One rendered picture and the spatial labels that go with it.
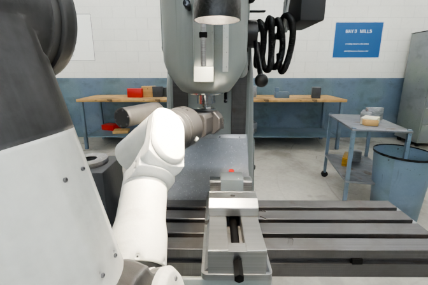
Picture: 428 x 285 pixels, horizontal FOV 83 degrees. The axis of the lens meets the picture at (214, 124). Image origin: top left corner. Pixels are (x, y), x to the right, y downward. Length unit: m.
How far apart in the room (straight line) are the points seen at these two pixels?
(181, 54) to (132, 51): 4.56
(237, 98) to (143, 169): 0.70
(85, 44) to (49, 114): 5.27
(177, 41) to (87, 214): 0.42
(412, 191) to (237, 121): 2.03
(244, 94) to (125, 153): 0.66
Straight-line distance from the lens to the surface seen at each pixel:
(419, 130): 5.58
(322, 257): 0.74
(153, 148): 0.36
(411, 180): 2.70
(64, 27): 0.22
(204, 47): 0.49
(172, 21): 0.55
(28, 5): 0.20
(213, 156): 1.01
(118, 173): 0.73
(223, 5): 0.37
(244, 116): 1.01
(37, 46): 0.20
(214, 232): 0.59
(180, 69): 0.54
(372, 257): 0.78
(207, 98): 0.60
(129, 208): 0.34
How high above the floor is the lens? 1.36
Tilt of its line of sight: 13 degrees down
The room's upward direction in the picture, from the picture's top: straight up
